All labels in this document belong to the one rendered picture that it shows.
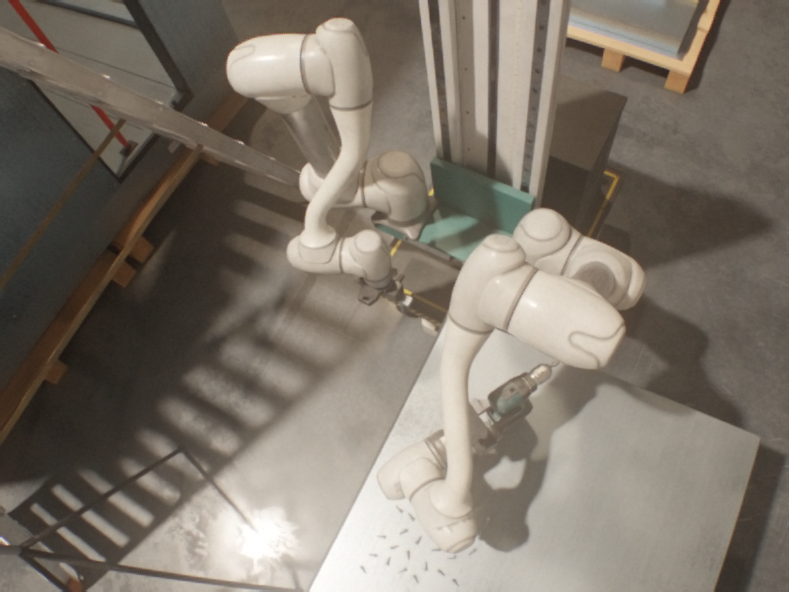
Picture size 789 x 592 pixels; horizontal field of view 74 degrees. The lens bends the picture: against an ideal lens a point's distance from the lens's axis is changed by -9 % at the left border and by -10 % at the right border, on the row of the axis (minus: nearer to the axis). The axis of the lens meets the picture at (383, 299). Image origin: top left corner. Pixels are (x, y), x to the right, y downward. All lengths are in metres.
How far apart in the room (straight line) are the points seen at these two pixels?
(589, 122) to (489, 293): 1.00
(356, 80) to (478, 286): 0.52
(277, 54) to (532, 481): 1.24
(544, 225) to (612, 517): 0.81
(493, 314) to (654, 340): 1.53
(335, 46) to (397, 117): 1.85
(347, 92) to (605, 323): 0.71
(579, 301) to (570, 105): 1.04
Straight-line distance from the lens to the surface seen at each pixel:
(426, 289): 2.16
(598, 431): 1.69
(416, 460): 1.41
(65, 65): 1.76
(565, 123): 1.92
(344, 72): 1.27
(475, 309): 1.08
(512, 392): 1.36
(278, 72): 1.30
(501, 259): 1.04
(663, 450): 1.73
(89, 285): 2.95
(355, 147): 1.38
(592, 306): 1.04
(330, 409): 2.41
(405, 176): 1.73
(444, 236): 1.90
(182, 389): 2.67
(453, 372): 1.20
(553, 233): 1.60
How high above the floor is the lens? 2.28
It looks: 64 degrees down
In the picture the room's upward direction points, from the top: 20 degrees counter-clockwise
